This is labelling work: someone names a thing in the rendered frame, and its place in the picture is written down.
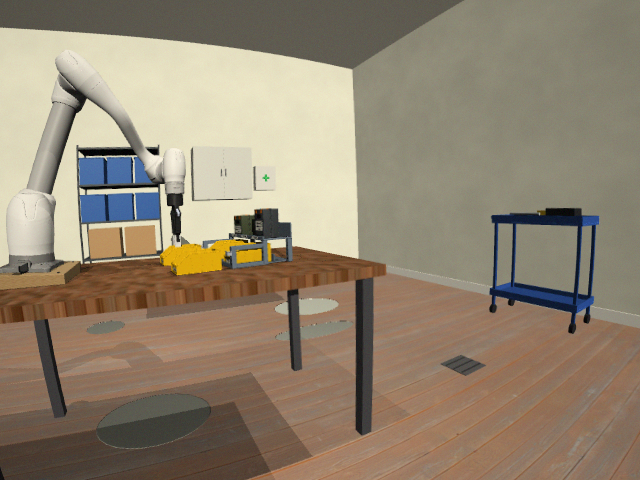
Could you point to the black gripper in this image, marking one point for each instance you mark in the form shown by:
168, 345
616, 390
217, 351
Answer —
175, 200

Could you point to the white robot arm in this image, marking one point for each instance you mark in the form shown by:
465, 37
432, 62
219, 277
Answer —
30, 216

